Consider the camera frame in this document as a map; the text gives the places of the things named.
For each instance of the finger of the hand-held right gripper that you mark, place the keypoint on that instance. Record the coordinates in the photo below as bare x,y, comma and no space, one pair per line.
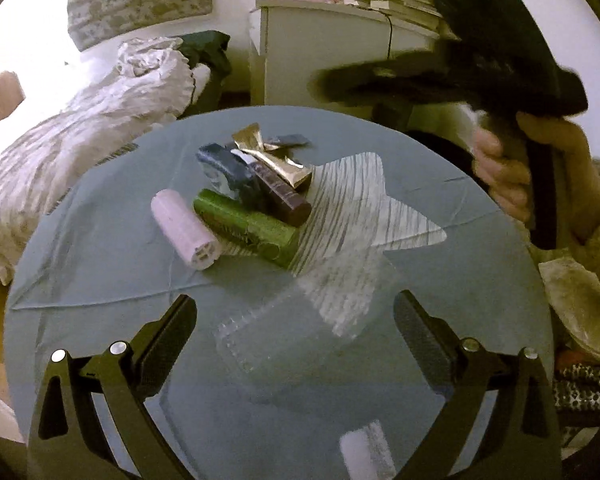
370,82

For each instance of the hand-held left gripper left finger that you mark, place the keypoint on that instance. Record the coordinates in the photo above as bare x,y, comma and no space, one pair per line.
167,332

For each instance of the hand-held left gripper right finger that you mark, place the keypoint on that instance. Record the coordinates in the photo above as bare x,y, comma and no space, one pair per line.
422,342

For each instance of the person's right forearm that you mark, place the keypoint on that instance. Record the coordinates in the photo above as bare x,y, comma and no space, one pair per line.
580,300

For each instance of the person's right hand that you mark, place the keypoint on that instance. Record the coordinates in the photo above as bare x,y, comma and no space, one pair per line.
502,175

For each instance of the white cabinet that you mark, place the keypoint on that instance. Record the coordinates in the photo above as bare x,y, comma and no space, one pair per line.
320,50

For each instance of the small dark blue packet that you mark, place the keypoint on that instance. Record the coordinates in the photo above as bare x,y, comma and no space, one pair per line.
290,141

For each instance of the pink paper roll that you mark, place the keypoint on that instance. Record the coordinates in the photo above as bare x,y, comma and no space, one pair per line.
185,227

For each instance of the clear plastic container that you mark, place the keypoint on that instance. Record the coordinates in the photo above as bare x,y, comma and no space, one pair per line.
290,330

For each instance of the striped star-shaped mat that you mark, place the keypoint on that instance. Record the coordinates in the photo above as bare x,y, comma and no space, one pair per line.
360,205

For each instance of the gold squeeze tube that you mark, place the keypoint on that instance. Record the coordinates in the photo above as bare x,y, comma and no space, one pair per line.
280,167

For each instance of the green tube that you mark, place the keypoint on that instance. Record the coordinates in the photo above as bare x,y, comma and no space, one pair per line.
250,227

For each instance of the small gold packet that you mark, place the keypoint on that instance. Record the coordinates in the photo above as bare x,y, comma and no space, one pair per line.
247,137

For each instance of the dark purple tube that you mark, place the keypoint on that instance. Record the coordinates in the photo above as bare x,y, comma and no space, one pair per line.
282,195

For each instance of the dark green cloth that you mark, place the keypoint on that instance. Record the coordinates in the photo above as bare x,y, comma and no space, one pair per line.
205,55

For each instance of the person's patterned clothing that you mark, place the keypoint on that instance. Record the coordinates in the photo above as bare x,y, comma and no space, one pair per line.
587,390

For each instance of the bed with white duvet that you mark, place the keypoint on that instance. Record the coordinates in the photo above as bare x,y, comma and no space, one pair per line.
80,130

